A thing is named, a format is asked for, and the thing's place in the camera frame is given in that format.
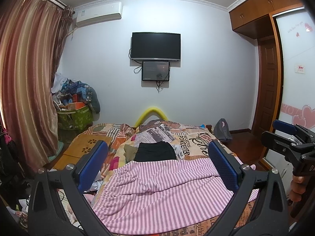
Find printed newspaper pattern bedspread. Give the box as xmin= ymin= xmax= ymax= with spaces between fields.
xmin=59 ymin=119 xmax=262 ymax=236

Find pink striped fleece pants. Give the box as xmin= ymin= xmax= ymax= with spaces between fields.
xmin=92 ymin=158 xmax=259 ymax=234

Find olive folded garment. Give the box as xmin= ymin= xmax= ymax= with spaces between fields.
xmin=124 ymin=144 xmax=138 ymax=163

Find black folded garment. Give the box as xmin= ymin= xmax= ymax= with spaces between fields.
xmin=134 ymin=141 xmax=177 ymax=162

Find black wall television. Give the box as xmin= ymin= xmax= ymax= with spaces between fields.
xmin=130 ymin=32 xmax=181 ymax=61

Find white sliding wardrobe door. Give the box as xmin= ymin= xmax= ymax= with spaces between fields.
xmin=273 ymin=7 xmax=314 ymax=131

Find green storage basket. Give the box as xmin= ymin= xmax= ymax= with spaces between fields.
xmin=57 ymin=105 xmax=94 ymax=131

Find yellow foam headboard arch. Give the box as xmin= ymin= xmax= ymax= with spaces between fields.
xmin=134 ymin=107 xmax=168 ymax=128

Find wooden lap desk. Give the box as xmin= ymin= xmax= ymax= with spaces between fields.
xmin=53 ymin=134 xmax=112 ymax=170

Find brown wooden room door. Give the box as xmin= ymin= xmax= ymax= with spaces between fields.
xmin=252 ymin=38 xmax=278 ymax=137

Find pile of clothes on basket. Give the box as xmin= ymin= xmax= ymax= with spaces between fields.
xmin=51 ymin=73 xmax=101 ymax=114

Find white wall air conditioner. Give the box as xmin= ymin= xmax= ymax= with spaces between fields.
xmin=76 ymin=2 xmax=123 ymax=27

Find right hand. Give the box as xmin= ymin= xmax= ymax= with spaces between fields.
xmin=289 ymin=175 xmax=309 ymax=202

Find small black wall monitor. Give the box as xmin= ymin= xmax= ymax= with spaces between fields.
xmin=142 ymin=61 xmax=170 ymax=82

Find pink gold striped curtain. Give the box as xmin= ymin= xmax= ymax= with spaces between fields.
xmin=1 ymin=0 xmax=73 ymax=174

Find grey backpack on floor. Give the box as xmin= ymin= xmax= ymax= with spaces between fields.
xmin=214 ymin=118 xmax=233 ymax=142

